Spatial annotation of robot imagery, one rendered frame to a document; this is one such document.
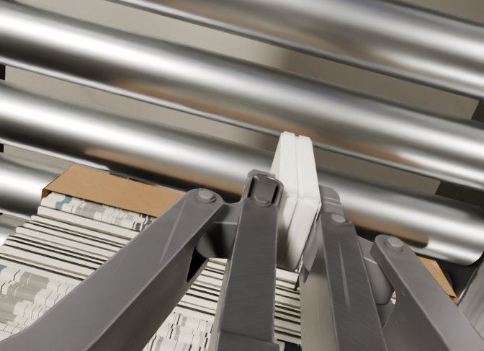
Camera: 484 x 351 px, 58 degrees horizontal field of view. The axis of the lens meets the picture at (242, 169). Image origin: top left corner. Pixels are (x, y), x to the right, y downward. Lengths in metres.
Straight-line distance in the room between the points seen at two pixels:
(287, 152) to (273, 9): 0.13
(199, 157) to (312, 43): 0.12
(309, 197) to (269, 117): 0.17
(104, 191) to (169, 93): 0.08
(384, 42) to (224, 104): 0.11
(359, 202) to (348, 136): 0.05
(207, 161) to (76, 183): 0.09
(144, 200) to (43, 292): 0.10
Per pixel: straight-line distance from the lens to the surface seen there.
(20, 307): 0.24
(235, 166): 0.33
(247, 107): 0.31
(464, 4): 1.17
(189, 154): 0.33
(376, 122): 0.32
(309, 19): 0.30
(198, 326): 0.24
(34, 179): 0.40
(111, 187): 0.33
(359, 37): 0.30
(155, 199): 0.32
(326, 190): 0.18
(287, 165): 0.17
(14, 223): 0.45
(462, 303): 0.41
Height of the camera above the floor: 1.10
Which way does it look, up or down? 66 degrees down
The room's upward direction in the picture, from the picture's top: 166 degrees counter-clockwise
